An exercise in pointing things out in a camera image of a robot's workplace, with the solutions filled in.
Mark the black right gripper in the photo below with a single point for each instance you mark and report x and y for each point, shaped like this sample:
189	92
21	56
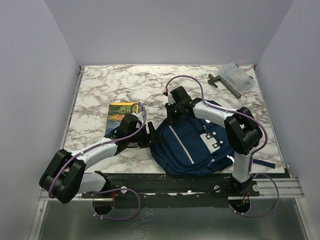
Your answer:
170	118

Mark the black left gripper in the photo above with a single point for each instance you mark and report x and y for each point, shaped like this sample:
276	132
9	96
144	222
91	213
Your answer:
149	138

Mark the navy blue student backpack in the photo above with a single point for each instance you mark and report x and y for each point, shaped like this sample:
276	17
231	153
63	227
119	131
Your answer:
193	147

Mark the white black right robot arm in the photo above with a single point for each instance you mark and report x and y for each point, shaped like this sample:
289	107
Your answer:
243	131

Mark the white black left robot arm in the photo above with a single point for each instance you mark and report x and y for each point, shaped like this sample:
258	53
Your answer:
65	176

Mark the Animal Farm book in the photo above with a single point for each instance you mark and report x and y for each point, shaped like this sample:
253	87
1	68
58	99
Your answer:
114	118

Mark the clear plastic organizer box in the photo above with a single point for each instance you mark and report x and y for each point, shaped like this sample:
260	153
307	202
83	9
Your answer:
236	77

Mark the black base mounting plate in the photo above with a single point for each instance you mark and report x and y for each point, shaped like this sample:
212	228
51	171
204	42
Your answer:
160	190

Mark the aluminium extrusion rail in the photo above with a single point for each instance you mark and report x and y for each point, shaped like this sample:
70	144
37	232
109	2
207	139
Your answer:
64	192

